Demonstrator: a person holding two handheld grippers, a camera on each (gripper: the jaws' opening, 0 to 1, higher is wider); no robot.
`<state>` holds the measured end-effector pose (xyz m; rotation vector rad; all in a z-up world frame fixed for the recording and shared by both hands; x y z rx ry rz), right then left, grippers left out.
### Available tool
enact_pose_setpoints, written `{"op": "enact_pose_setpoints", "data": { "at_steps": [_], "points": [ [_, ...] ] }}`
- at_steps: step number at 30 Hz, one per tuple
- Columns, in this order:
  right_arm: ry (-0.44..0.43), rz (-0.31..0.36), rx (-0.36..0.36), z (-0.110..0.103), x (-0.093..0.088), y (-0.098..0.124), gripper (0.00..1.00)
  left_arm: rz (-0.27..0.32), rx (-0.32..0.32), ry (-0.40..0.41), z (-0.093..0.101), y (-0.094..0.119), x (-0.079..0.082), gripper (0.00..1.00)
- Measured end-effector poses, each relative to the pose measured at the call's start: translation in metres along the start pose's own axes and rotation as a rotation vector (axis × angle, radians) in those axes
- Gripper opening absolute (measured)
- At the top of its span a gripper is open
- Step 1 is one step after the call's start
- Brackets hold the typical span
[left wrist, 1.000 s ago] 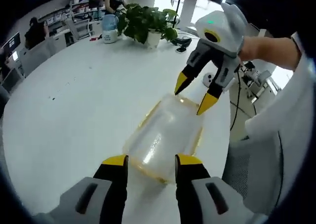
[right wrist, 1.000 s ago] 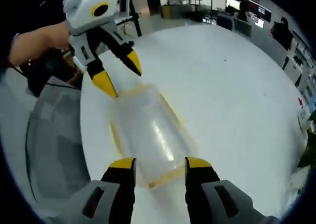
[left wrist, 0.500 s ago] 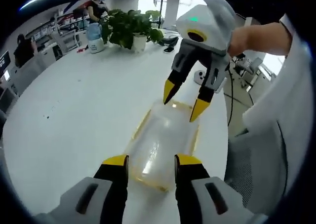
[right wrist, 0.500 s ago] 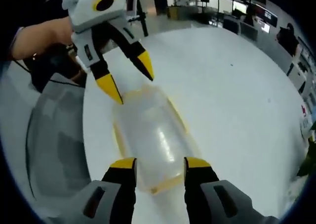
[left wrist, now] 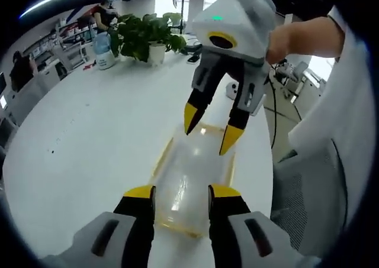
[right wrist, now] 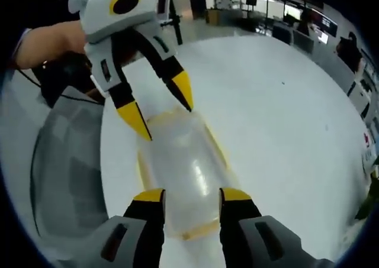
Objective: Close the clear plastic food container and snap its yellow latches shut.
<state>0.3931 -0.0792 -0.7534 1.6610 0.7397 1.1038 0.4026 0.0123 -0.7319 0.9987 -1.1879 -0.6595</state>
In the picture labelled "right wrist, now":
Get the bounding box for green plant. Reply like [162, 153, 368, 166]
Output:
[354, 157, 379, 221]

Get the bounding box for dark wall screen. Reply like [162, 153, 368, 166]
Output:
[319, 14, 339, 35]

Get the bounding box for person's left hand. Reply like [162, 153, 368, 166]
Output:
[37, 51, 105, 108]

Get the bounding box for thin black cable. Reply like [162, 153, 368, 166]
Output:
[16, 68, 106, 105]

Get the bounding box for white sign with red mark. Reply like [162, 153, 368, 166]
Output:
[361, 131, 377, 174]

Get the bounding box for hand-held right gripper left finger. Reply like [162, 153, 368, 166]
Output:
[85, 188, 167, 268]

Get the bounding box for clear plastic food container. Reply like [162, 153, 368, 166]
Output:
[136, 104, 241, 241]

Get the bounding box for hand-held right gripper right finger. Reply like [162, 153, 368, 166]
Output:
[219, 187, 336, 268]

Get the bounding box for black tripod stand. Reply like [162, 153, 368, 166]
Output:
[161, 0, 185, 46]

